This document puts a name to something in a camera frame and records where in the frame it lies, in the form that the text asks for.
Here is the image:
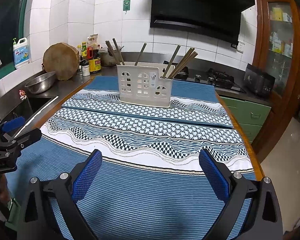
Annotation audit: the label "black kitchen sink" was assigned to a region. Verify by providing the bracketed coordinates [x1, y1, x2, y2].
[5, 95, 59, 131]

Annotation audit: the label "white plastic chopstick holder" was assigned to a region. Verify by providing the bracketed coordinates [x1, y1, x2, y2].
[117, 64, 175, 105]

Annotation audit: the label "green drawer cabinet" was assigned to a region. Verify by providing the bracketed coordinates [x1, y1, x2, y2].
[218, 96, 272, 143]

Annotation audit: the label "round wooden chopping block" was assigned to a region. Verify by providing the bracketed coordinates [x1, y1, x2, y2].
[42, 42, 80, 81]

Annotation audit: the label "bunch of wooden chopsticks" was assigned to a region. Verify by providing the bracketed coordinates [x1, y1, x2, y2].
[105, 38, 199, 79]

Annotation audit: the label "green framed window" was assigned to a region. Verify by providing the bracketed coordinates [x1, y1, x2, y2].
[0, 0, 38, 81]

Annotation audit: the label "white spice jar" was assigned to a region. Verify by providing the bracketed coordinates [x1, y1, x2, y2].
[81, 61, 90, 77]

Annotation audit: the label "wooden glass-door cabinet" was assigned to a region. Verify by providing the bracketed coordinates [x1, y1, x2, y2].
[251, 0, 300, 156]

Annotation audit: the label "black gas stove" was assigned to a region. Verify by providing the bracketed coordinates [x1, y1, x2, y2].
[164, 66, 247, 93]

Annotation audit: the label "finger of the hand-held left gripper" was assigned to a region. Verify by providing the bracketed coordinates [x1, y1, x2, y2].
[0, 129, 42, 158]
[0, 116, 25, 143]

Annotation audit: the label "stainless steel bowl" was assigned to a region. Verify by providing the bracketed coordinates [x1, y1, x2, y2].
[24, 71, 57, 94]

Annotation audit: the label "yellow and white cartons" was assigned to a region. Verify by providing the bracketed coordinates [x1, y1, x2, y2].
[271, 7, 293, 23]

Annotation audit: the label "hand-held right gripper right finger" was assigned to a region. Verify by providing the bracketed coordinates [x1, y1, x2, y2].
[199, 149, 283, 240]

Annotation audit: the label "blue patterned woven mat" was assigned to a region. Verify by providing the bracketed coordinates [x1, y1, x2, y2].
[62, 76, 234, 129]
[9, 107, 257, 240]

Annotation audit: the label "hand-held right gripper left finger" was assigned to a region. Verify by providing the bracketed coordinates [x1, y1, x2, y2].
[16, 149, 102, 240]

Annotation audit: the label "wall power socket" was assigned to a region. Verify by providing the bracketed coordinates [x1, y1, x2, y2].
[230, 41, 246, 53]

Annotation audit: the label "black range hood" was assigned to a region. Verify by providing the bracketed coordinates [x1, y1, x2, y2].
[150, 0, 256, 46]

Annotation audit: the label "assorted small cartons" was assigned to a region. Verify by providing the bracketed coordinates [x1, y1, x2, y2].
[269, 31, 294, 58]

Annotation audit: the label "black countertop appliance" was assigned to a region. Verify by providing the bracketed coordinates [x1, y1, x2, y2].
[244, 64, 276, 97]

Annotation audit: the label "dark soy sauce bottle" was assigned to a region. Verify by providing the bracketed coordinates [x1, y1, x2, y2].
[87, 47, 102, 74]

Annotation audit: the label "white detergent bottle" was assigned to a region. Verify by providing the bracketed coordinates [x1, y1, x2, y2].
[13, 37, 31, 69]

